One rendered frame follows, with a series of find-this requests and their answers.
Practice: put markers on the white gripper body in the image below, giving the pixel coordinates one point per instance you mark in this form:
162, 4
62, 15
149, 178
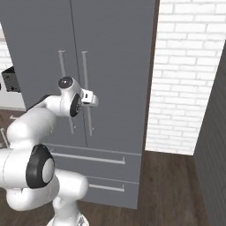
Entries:
93, 101

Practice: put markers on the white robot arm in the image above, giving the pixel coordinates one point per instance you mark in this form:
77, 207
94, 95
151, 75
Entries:
28, 172

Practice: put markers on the grey fridge door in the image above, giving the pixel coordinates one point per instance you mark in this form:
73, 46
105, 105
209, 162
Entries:
117, 73
38, 35

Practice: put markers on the grey fridge drawer, tall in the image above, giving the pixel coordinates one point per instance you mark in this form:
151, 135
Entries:
97, 169

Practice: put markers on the grey fridge drawer, short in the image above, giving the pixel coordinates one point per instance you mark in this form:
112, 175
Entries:
111, 197

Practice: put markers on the dark brown side panel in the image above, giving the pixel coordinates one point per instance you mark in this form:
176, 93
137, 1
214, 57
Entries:
150, 88

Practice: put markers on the white counter cabinet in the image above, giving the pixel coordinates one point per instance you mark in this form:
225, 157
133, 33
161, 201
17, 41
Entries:
11, 100

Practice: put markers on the black box-shaped appliance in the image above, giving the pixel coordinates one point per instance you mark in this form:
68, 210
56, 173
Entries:
11, 79

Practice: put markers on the grey slatted cabinet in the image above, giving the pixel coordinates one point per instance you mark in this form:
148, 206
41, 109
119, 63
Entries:
213, 153

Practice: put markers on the grey metal frame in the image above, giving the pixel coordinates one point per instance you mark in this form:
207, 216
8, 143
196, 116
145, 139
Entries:
3, 138

